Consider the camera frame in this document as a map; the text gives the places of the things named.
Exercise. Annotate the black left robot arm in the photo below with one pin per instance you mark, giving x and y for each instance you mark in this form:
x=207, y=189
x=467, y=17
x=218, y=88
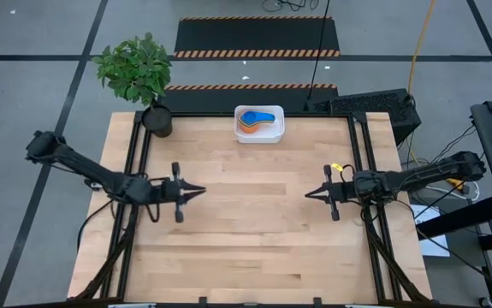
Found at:
x=91, y=171

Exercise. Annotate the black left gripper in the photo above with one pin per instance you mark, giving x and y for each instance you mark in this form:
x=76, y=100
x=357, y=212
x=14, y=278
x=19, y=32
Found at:
x=173, y=190

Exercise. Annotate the white plastic basket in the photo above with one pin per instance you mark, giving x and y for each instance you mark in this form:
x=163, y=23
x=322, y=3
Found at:
x=259, y=124

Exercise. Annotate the black plant pot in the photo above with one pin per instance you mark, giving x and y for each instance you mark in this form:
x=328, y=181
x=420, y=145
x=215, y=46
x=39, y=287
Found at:
x=158, y=122

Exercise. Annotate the black table frame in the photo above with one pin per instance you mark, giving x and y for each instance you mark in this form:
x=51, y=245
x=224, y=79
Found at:
x=207, y=114

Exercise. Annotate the black computer case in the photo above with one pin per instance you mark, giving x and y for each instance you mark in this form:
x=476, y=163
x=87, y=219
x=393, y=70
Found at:
x=365, y=111

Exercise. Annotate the white paper sheet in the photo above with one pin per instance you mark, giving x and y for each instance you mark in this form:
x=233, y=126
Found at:
x=436, y=244

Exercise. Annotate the orange measuring cup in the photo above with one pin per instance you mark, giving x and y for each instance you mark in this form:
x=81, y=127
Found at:
x=249, y=127

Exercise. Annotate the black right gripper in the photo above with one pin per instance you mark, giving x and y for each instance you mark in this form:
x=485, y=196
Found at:
x=337, y=192

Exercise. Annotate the green leafy small tree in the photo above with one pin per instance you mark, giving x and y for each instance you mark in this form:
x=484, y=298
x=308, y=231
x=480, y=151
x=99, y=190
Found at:
x=136, y=68

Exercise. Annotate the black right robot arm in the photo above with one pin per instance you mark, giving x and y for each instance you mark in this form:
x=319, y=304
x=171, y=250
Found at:
x=421, y=175

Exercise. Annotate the black hazard-striped floor mat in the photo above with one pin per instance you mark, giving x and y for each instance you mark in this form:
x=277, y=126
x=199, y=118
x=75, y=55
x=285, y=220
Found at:
x=256, y=36
x=250, y=98

